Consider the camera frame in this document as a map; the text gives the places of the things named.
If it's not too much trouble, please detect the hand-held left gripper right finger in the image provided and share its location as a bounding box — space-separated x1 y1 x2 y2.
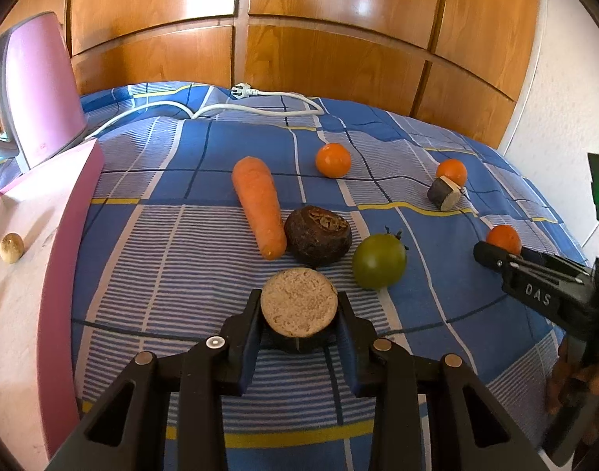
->
336 292 550 471

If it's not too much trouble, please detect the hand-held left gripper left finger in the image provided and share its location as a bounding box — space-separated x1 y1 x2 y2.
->
47 288 263 471

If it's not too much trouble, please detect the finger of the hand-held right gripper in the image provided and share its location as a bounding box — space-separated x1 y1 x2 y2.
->
473 241 595 285

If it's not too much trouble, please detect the small orange tangerine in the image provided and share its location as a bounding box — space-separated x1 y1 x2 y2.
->
436 159 468 188
315 142 352 179
486 225 522 256

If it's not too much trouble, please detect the large cut black radish half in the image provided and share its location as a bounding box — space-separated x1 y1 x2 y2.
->
260 268 340 353

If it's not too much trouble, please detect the small cut black radish piece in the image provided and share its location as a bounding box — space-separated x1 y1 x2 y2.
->
427 175 462 212

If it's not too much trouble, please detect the green tomato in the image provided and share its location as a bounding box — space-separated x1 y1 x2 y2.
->
352 228 408 290

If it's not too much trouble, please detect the dark round beetroot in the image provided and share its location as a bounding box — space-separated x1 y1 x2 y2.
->
284 205 353 267

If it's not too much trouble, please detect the orange carrot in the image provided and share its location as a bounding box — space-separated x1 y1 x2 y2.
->
232 156 287 261

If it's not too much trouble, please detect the pink-sided shallow box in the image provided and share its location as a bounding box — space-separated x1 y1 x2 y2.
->
0 138 106 471

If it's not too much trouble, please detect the person's right hand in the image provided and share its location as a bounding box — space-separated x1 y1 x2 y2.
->
545 338 599 447

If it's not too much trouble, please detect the blue plaid blanket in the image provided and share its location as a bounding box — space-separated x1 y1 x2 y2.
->
71 81 590 471

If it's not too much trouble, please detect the small pale potato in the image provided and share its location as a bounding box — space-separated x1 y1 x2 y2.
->
0 234 24 264

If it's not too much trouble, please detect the wooden wardrobe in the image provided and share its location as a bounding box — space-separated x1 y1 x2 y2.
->
0 0 543 150

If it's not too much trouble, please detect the white power cable with plug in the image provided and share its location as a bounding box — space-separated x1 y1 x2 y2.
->
81 83 325 141

